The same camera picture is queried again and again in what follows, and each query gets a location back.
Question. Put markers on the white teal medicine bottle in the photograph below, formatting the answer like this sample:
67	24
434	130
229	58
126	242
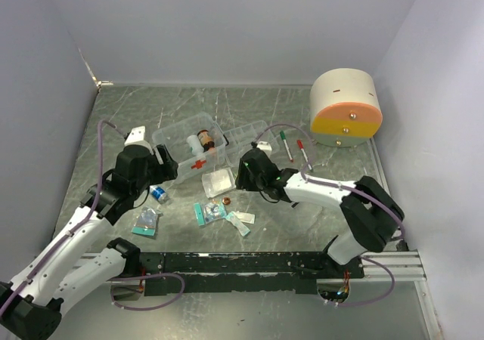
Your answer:
195	145

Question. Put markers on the blue white medicine bottle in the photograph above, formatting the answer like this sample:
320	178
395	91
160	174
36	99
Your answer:
158	193

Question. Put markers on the aluminium frame rail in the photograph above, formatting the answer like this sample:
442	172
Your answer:
393	268

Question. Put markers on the teal silver foil packet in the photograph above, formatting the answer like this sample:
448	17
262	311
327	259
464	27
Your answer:
146	223

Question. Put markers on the red capped marker pen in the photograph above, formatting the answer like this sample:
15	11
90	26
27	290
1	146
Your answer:
304	154

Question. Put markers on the clear plastic medicine box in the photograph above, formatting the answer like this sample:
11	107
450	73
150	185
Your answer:
174	138

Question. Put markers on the white bandage wrapper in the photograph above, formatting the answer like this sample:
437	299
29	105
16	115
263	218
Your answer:
244	217

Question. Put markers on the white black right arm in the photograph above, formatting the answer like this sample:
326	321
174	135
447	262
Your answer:
372	216

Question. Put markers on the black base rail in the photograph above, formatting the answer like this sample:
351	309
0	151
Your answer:
213	286

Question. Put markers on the teal blister pack bag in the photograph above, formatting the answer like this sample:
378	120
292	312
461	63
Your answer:
208	212

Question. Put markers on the green capped marker pen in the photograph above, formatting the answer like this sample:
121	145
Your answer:
286	146

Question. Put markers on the white gauze pad packet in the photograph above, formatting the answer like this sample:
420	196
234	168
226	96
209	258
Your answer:
218	182

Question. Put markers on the teal dotted bandage packet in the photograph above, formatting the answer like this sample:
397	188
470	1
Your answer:
238	224

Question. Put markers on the cream round drawer cabinet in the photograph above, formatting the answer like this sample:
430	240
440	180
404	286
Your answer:
344	108

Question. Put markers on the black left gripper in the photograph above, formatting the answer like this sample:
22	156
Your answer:
163	165

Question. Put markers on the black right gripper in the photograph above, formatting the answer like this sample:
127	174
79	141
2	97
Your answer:
244	171

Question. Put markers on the brown orange medicine bottle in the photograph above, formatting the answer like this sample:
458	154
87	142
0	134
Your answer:
206	140

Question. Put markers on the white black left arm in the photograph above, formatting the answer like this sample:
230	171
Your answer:
34	301

